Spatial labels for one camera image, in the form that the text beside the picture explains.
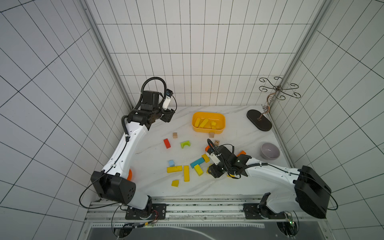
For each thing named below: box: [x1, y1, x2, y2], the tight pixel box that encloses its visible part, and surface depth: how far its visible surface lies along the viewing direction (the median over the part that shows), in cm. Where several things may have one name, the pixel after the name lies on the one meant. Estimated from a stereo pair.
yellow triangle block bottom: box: [171, 180, 180, 187], surface depth 83 cm
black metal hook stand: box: [246, 76, 301, 132], surface depth 109 cm
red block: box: [163, 138, 171, 149], surface depth 99 cm
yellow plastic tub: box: [192, 112, 226, 134], surface depth 109 cm
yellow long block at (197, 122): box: [194, 117, 201, 128], surface depth 112 cm
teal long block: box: [190, 157, 205, 169], surface depth 92 cm
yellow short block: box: [194, 164, 204, 177], surface depth 87 cm
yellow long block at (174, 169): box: [166, 165, 183, 173], surface depth 89 cm
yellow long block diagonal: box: [199, 118, 209, 128], surface depth 109 cm
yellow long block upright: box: [183, 165, 190, 182], surface depth 87 cm
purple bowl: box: [260, 142, 280, 160], surface depth 93 cm
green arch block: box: [181, 140, 191, 149], surface depth 99 cm
